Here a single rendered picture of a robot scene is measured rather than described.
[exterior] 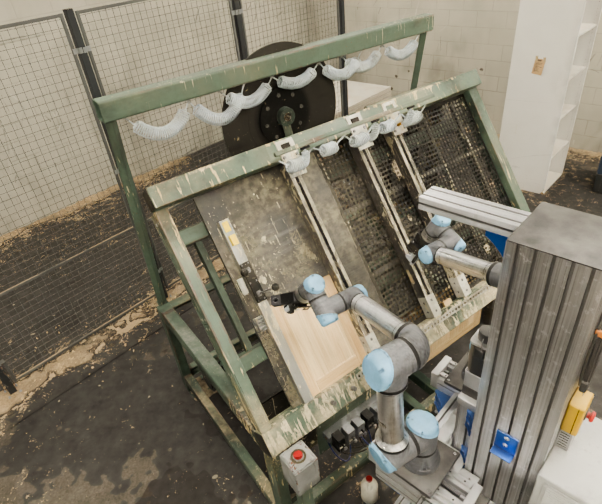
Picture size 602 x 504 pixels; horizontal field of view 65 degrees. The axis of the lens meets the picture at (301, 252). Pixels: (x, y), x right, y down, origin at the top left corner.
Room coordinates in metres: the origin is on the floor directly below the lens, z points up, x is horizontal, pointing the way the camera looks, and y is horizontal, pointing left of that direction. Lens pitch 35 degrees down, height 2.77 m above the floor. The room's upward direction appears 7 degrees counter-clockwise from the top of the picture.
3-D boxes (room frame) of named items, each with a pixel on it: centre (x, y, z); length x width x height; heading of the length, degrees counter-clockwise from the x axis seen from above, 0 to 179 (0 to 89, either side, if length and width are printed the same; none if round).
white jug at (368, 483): (1.44, -0.23, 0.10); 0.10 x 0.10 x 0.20
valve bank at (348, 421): (1.45, -0.22, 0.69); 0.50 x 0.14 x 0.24; 123
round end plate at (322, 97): (2.73, 0.00, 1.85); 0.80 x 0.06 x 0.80; 123
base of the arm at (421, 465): (1.03, -0.37, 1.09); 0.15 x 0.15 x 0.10
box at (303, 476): (1.16, 0.11, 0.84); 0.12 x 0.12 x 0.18; 33
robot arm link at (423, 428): (1.02, -0.36, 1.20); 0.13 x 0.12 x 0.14; 117
